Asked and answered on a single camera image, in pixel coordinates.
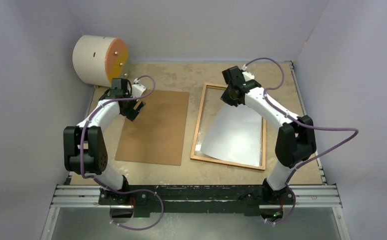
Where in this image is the wooden picture frame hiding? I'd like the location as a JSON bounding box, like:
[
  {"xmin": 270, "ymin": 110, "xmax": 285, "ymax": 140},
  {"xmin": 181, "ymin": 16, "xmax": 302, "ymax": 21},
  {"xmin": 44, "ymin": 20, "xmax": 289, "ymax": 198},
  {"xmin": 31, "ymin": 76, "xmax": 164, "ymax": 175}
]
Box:
[{"xmin": 190, "ymin": 82, "xmax": 267, "ymax": 171}]

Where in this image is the plant photo print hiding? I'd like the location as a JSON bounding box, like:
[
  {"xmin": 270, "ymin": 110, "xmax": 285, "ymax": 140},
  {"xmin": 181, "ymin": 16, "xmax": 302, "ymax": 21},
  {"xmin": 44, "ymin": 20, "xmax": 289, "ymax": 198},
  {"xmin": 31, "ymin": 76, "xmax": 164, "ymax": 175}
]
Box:
[{"xmin": 199, "ymin": 104, "xmax": 266, "ymax": 167}]

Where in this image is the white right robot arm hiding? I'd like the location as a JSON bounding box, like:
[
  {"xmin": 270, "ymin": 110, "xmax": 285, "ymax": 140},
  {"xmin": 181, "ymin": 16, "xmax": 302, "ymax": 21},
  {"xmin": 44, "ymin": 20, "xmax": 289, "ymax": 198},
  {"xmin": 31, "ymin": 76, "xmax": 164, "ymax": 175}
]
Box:
[{"xmin": 221, "ymin": 66, "xmax": 317, "ymax": 204}]

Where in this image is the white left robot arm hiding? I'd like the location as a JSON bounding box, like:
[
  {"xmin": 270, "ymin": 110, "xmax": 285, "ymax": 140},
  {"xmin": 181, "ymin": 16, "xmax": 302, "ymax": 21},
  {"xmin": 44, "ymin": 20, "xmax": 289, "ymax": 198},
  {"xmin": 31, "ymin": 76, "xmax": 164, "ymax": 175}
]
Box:
[{"xmin": 63, "ymin": 78, "xmax": 148, "ymax": 205}]

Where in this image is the white cylindrical drum cabinet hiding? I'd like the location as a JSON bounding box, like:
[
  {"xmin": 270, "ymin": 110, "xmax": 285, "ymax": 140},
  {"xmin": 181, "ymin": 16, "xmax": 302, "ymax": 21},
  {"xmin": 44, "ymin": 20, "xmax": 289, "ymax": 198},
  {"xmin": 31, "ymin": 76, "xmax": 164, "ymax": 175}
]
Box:
[{"xmin": 72, "ymin": 35, "xmax": 130, "ymax": 87}]

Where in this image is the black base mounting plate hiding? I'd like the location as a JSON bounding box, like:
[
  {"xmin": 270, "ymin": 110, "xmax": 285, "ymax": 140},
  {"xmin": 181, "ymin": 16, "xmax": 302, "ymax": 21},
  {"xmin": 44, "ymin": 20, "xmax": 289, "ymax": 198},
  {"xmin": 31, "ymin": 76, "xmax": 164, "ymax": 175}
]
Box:
[{"xmin": 98, "ymin": 184, "xmax": 294, "ymax": 218}]

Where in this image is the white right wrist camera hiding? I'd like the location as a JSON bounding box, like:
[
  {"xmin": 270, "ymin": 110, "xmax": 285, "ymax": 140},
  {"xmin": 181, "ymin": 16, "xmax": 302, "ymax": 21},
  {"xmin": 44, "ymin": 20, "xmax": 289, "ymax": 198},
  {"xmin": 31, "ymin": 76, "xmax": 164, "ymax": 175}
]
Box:
[{"xmin": 241, "ymin": 64, "xmax": 255, "ymax": 82}]

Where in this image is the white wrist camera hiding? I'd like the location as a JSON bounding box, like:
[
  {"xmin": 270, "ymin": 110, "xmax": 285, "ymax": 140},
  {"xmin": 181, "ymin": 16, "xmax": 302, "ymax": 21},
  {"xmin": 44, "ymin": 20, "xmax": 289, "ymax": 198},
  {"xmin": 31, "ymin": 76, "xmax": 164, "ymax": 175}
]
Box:
[
  {"xmin": 131, "ymin": 78, "xmax": 147, "ymax": 98},
  {"xmin": 241, "ymin": 64, "xmax": 255, "ymax": 82}
]

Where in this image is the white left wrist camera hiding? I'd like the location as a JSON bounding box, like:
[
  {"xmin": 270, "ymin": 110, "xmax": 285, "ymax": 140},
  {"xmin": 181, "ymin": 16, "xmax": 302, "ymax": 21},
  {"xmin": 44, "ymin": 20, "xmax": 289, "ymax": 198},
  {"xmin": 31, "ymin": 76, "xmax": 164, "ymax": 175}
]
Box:
[{"xmin": 131, "ymin": 78, "xmax": 147, "ymax": 98}]

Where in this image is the aluminium extrusion rail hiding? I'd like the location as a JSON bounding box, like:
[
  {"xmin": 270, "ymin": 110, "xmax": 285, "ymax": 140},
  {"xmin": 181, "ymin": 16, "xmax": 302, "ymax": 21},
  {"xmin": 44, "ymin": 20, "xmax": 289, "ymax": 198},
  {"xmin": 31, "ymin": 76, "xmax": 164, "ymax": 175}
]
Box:
[{"xmin": 51, "ymin": 185, "xmax": 342, "ymax": 208}]

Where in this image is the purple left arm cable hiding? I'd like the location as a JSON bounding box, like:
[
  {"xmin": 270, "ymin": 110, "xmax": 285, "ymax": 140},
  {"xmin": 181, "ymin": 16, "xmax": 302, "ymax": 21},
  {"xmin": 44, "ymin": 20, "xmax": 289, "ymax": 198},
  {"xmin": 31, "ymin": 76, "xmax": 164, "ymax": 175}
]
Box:
[{"xmin": 79, "ymin": 75, "xmax": 165, "ymax": 232}]

